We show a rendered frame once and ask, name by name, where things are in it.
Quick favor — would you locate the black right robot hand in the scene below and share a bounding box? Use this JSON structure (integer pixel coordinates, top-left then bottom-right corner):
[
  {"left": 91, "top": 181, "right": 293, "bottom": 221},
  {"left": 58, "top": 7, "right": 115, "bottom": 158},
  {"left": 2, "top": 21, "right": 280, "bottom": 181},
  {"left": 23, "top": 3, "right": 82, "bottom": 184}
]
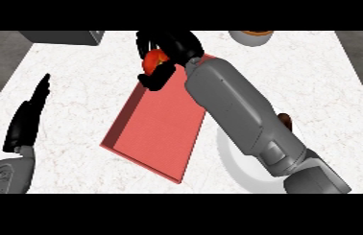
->
[{"left": 134, "top": 30, "right": 205, "bottom": 92}]

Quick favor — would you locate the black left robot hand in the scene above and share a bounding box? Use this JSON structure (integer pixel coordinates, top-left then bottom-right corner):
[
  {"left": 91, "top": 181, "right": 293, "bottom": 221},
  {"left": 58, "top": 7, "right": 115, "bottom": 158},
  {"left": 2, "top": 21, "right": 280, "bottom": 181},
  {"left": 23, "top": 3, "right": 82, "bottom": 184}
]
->
[{"left": 1, "top": 73, "right": 53, "bottom": 153}]

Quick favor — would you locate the red tomato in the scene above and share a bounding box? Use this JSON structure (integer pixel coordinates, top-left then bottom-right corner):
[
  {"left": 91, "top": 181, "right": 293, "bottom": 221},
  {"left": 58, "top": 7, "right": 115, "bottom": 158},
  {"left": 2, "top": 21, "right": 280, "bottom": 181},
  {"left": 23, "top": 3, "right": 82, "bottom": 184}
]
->
[{"left": 141, "top": 49, "right": 169, "bottom": 76}]

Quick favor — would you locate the red flat box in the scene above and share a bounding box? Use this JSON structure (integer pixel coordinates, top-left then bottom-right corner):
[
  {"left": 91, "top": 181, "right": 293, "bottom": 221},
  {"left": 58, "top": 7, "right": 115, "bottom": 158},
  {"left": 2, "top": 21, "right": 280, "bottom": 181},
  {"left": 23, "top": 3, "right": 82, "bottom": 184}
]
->
[{"left": 98, "top": 54, "right": 216, "bottom": 185}]

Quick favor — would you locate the brown item on plate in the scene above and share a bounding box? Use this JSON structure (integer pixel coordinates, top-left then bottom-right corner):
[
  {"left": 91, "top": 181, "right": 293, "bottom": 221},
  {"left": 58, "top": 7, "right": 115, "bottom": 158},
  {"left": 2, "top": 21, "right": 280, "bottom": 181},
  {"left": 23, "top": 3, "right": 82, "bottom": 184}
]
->
[{"left": 275, "top": 112, "right": 293, "bottom": 132}]

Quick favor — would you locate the white plate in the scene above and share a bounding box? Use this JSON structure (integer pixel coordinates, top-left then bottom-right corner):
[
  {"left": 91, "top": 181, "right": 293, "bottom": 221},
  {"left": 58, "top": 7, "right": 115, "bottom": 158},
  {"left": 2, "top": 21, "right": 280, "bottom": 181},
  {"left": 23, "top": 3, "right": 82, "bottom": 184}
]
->
[{"left": 215, "top": 126, "right": 287, "bottom": 195}]

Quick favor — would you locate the grey bowl with orange contents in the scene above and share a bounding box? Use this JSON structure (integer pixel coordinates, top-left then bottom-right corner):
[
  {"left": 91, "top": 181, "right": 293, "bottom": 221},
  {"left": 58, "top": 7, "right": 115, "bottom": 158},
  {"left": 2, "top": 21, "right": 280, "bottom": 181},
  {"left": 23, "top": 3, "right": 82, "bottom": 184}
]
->
[{"left": 228, "top": 30, "right": 274, "bottom": 48}]

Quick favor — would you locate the dark grey block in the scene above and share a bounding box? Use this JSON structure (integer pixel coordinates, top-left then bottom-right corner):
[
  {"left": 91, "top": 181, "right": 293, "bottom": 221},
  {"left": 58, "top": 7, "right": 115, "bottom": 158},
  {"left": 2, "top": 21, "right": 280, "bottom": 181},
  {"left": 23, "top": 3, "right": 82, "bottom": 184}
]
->
[{"left": 17, "top": 30, "right": 106, "bottom": 47}]

